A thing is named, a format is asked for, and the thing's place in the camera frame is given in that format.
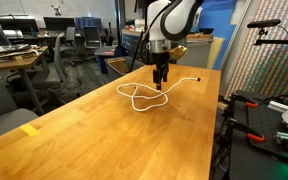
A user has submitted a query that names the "black perforated mounting board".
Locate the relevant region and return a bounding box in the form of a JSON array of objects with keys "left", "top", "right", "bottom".
[{"left": 229, "top": 90, "right": 288, "bottom": 180}]

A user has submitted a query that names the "orange handled clamp near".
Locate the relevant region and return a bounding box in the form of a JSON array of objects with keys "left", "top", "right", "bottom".
[{"left": 227, "top": 118, "right": 265, "bottom": 142}]

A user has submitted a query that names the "grey office chair right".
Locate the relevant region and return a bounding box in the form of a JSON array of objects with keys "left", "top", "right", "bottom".
[{"left": 28, "top": 33, "right": 70, "bottom": 104}]

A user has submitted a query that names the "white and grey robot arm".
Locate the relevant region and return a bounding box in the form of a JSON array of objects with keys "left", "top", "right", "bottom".
[{"left": 146, "top": 0, "right": 204, "bottom": 90}]

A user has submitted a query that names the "yellow tape piece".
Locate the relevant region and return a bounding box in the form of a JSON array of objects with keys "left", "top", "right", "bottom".
[{"left": 20, "top": 124, "right": 39, "bottom": 136}]

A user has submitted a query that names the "wrist camera on wooden mount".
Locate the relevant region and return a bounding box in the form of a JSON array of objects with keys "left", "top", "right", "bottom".
[{"left": 169, "top": 45, "right": 187, "bottom": 60}]

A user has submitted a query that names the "white rope with taped ends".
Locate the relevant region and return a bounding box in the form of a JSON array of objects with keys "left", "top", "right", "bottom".
[{"left": 116, "top": 76, "right": 201, "bottom": 113}]

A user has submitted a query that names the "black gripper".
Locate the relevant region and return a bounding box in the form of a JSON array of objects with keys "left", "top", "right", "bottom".
[{"left": 152, "top": 52, "right": 170, "bottom": 90}]

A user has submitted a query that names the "orange handled clamp far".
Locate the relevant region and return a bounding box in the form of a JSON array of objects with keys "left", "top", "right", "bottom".
[{"left": 231, "top": 94, "right": 258, "bottom": 107}]

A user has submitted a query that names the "orange handled clamp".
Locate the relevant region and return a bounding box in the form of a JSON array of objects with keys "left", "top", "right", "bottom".
[
  {"left": 227, "top": 118, "right": 265, "bottom": 142},
  {"left": 231, "top": 94, "right": 258, "bottom": 107}
]

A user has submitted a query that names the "wooden office desk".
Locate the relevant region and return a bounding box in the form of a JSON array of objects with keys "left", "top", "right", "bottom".
[{"left": 0, "top": 46, "right": 48, "bottom": 115}]

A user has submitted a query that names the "black camera tripod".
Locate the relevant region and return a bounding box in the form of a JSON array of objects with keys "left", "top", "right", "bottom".
[{"left": 129, "top": 0, "right": 152, "bottom": 64}]

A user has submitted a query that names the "silver aluminium extrusion rail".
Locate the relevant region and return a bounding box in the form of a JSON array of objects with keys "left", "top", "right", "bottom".
[{"left": 267, "top": 99, "right": 288, "bottom": 145}]

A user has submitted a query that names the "black camera on stand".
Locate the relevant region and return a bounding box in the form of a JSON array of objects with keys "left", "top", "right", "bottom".
[{"left": 246, "top": 19, "right": 288, "bottom": 46}]

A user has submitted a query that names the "grey bin with cardboard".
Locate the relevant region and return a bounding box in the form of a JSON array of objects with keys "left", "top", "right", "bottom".
[{"left": 105, "top": 56, "right": 144, "bottom": 80}]

